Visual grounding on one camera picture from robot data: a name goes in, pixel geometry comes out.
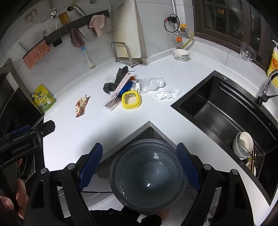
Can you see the blue plastic wrapper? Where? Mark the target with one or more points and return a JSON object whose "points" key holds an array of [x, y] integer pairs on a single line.
{"points": [[127, 87]]}

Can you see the white bottle brush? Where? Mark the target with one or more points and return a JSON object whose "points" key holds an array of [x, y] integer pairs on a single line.
{"points": [[90, 64]]}

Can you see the black stove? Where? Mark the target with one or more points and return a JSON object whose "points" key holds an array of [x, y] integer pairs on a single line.
{"points": [[13, 104]]}

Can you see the white bowl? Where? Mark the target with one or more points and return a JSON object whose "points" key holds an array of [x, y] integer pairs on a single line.
{"points": [[245, 139]]}

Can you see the yellow dish soap bottle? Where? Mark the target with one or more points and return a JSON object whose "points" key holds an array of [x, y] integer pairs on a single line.
{"points": [[274, 63]]}

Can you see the person's foot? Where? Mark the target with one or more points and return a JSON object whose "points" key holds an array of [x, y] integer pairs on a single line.
{"points": [[163, 214]]}

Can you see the patterned paper wrapper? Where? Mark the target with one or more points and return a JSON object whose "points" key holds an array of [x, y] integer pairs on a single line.
{"points": [[81, 106]]}

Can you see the white cutting board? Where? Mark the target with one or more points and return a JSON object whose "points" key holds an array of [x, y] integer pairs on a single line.
{"points": [[126, 28]]}

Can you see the black glove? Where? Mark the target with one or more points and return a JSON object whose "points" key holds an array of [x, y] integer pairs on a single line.
{"points": [[113, 85]]}

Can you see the chrome faucet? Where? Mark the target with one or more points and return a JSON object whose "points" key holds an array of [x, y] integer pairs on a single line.
{"points": [[269, 81]]}

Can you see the clear plastic wrap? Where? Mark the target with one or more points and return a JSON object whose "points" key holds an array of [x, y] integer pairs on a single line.
{"points": [[110, 79]]}

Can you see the pink cloth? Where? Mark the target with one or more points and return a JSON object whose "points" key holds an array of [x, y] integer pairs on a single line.
{"points": [[97, 24]]}

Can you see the patterned ceramic bowl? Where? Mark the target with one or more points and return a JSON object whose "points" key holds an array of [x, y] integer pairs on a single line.
{"points": [[181, 56]]}

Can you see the metal board rack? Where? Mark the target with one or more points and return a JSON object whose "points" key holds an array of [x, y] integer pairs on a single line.
{"points": [[130, 62]]}

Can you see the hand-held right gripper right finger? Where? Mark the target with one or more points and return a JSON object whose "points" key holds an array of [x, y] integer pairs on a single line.
{"points": [[187, 167]]}

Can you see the person's black trouser leg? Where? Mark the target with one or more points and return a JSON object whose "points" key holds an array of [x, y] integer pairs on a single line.
{"points": [[126, 218]]}

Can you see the black kitchen sink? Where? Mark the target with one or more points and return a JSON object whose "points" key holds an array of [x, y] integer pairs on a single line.
{"points": [[217, 108]]}

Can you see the long paper receipt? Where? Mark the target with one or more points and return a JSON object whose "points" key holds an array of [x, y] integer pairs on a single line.
{"points": [[118, 91]]}

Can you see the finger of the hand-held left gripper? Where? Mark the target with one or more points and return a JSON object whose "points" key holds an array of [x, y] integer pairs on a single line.
{"points": [[46, 128], [21, 130]]}

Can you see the crumpled clear plastic bag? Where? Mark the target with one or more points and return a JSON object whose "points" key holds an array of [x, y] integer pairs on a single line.
{"points": [[152, 84]]}

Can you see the grey perforated waste basket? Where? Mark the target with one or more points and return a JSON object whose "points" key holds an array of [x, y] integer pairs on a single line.
{"points": [[147, 173]]}

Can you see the wall power socket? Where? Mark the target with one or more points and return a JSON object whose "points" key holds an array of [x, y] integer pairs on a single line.
{"points": [[30, 17]]}

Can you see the orange knob valve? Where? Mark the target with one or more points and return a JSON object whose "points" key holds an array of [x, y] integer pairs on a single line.
{"points": [[179, 40]]}

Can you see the grey metal pipe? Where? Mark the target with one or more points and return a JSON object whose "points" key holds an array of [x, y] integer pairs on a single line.
{"points": [[174, 10]]}

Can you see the black wall rail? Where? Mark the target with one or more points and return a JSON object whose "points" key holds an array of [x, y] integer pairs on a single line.
{"points": [[82, 20]]}

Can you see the white tissue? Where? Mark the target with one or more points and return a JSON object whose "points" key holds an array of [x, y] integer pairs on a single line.
{"points": [[167, 93]]}

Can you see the brown chopsticks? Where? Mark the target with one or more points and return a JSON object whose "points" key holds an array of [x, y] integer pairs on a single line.
{"points": [[257, 157]]}

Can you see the green yellow seasoning pouch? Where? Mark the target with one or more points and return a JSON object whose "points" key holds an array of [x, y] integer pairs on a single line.
{"points": [[43, 100]]}

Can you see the dark window frame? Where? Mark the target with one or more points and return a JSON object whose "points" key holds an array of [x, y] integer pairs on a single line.
{"points": [[228, 19]]}

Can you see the brown cloth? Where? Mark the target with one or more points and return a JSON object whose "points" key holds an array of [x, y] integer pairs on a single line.
{"points": [[76, 37]]}

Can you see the person's left hand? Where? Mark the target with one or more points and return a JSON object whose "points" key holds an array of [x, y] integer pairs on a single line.
{"points": [[21, 195]]}

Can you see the grey base cabinet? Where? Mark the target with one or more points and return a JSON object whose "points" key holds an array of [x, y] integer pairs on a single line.
{"points": [[152, 133]]}

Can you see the white hanging cloth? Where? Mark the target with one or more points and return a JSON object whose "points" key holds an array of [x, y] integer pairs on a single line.
{"points": [[88, 33]]}

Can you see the clear glass mug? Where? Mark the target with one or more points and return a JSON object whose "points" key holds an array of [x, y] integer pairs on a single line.
{"points": [[246, 52]]}

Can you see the orange wavy sponge cloth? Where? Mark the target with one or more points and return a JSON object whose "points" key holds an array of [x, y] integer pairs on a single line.
{"points": [[35, 54]]}

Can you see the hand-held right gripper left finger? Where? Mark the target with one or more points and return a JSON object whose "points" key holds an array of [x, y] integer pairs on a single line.
{"points": [[91, 167]]}

